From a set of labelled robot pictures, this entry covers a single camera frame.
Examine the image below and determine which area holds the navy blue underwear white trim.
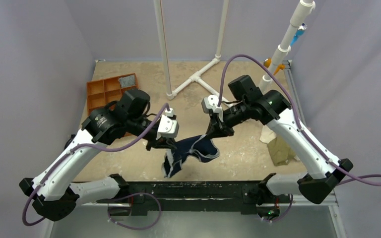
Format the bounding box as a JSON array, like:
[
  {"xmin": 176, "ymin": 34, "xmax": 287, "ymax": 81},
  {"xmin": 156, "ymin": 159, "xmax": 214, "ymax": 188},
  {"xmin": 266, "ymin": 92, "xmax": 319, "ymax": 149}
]
[{"xmin": 161, "ymin": 134, "xmax": 220, "ymax": 178}]

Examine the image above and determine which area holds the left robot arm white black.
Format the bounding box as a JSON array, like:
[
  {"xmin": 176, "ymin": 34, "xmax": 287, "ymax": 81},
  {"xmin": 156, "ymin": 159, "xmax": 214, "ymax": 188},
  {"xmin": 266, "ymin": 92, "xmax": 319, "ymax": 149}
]
[{"xmin": 19, "ymin": 89, "xmax": 179, "ymax": 221}]

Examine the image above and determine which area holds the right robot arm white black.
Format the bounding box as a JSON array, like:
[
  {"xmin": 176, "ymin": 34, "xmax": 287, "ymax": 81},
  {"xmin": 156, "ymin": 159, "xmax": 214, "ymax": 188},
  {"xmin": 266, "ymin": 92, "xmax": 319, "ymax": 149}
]
[{"xmin": 201, "ymin": 75, "xmax": 353, "ymax": 204}]

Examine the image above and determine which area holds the grey folded cloth in tray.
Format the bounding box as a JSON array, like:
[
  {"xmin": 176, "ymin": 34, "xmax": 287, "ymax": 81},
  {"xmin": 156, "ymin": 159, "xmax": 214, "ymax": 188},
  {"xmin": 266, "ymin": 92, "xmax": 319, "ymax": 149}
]
[{"xmin": 118, "ymin": 74, "xmax": 136, "ymax": 89}]

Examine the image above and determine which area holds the orange compartment tray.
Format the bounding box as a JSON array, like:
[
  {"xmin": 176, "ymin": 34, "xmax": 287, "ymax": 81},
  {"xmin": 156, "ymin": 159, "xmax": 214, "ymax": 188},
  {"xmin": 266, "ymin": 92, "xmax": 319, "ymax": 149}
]
[{"xmin": 85, "ymin": 73, "xmax": 139, "ymax": 116}]

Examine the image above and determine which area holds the orange clamp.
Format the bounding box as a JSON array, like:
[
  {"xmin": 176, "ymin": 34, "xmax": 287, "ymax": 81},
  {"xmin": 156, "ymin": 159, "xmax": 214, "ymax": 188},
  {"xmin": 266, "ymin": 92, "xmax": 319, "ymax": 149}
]
[{"xmin": 263, "ymin": 58, "xmax": 286, "ymax": 75}]

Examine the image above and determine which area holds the white PVC angled pole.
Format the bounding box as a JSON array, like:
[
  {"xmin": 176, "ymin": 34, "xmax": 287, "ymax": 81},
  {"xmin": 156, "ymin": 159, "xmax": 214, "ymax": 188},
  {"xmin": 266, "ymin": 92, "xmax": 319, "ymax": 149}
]
[{"xmin": 268, "ymin": 0, "xmax": 316, "ymax": 74}]

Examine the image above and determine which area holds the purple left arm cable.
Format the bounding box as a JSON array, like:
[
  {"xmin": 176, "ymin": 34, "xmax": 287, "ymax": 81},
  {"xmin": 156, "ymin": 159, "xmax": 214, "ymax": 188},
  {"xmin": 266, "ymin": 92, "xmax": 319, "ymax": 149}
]
[{"xmin": 22, "ymin": 103, "xmax": 170, "ymax": 227}]

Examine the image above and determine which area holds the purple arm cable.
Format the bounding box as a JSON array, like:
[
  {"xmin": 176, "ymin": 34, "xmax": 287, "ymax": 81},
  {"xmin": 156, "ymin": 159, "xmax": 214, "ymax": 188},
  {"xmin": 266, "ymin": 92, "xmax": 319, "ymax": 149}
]
[
  {"xmin": 22, "ymin": 103, "xmax": 170, "ymax": 227},
  {"xmin": 218, "ymin": 54, "xmax": 381, "ymax": 186}
]

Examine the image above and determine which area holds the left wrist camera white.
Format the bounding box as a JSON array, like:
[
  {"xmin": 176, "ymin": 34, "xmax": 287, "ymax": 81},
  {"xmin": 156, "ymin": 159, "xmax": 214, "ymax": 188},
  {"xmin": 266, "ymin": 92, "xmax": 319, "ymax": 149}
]
[{"xmin": 156, "ymin": 108, "xmax": 180, "ymax": 139}]

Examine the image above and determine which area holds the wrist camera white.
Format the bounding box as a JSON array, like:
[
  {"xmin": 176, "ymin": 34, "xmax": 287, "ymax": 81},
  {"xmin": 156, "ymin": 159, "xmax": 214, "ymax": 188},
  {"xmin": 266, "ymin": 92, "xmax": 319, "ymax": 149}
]
[
  {"xmin": 201, "ymin": 95, "xmax": 224, "ymax": 123},
  {"xmin": 156, "ymin": 108, "xmax": 180, "ymax": 139}
]

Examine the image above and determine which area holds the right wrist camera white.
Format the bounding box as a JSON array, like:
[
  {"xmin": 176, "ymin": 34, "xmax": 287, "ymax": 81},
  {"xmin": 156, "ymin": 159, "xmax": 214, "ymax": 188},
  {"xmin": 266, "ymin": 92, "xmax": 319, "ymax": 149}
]
[{"xmin": 201, "ymin": 95, "xmax": 224, "ymax": 123}]

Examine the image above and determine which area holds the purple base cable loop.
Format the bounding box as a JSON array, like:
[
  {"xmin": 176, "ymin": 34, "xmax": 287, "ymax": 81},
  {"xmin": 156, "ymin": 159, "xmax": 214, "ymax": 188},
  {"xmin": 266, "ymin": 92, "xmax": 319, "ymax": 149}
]
[{"xmin": 107, "ymin": 192, "xmax": 162, "ymax": 230}]

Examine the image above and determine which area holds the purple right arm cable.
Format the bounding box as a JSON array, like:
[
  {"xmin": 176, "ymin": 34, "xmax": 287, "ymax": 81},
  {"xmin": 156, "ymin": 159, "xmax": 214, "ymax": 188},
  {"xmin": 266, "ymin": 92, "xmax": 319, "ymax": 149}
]
[{"xmin": 218, "ymin": 54, "xmax": 381, "ymax": 186}]

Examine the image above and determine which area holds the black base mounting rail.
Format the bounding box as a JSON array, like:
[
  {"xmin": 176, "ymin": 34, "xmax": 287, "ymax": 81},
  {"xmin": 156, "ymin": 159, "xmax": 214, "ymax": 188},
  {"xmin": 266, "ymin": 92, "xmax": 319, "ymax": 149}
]
[{"xmin": 98, "ymin": 180, "xmax": 290, "ymax": 216}]

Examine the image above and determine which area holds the white PVC pipe frame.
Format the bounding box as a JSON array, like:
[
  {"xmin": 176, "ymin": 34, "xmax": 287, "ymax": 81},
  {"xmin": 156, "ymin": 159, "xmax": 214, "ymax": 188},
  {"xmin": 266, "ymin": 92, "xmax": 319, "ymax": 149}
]
[{"xmin": 153, "ymin": 0, "xmax": 230, "ymax": 100}]

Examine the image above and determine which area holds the aluminium extrusion frame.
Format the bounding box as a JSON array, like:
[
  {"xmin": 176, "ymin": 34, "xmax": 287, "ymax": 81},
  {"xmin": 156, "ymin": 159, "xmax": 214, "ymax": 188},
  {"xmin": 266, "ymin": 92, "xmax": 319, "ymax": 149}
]
[{"xmin": 47, "ymin": 59, "xmax": 347, "ymax": 238}]

